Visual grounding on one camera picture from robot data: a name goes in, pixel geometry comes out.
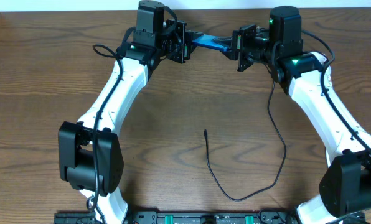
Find blue Galaxy smartphone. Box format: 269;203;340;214
193;34;231;52

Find black USB charging cable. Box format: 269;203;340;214
203;79;288;202

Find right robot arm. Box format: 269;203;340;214
214;6;371;223

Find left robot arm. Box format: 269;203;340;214
58;1;186;223

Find white power strip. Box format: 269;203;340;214
312;51;333;88

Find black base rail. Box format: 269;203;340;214
54;210;367;224

